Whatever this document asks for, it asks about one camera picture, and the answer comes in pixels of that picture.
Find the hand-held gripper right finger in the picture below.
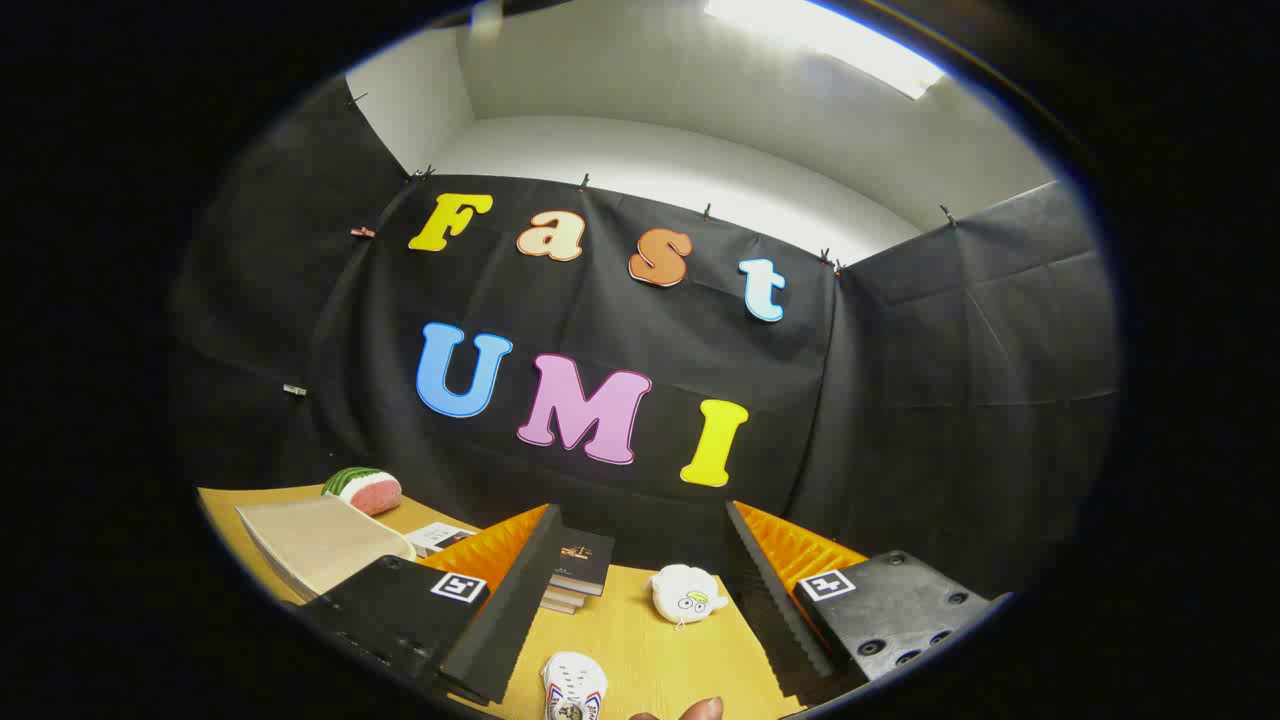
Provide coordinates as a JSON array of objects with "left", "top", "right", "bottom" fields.
[{"left": 724, "top": 500, "right": 1011, "bottom": 702}]

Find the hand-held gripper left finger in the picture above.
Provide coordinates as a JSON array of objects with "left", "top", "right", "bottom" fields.
[{"left": 295, "top": 503, "right": 567, "bottom": 706}]

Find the white canvas shoe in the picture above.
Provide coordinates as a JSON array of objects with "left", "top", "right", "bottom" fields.
[{"left": 541, "top": 652, "right": 608, "bottom": 720}]

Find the beige fabric storage box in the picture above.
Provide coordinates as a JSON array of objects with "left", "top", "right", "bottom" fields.
[{"left": 237, "top": 495, "right": 416, "bottom": 601}]

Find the white cartoon face plush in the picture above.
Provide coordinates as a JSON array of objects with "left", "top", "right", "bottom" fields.
[{"left": 645, "top": 564, "right": 729, "bottom": 629}]

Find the dark cover book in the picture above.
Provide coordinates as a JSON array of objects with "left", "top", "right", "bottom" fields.
[{"left": 550, "top": 530, "right": 616, "bottom": 597}]

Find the white cover book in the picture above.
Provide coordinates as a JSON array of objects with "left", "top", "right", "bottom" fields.
[{"left": 405, "top": 523, "right": 476, "bottom": 558}]

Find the watermelon slice plush toy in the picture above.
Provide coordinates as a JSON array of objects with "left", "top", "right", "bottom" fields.
[{"left": 320, "top": 467, "right": 403, "bottom": 516}]

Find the row of black cloth clips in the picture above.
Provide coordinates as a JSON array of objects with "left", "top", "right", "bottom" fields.
[{"left": 346, "top": 92, "right": 959, "bottom": 273}]

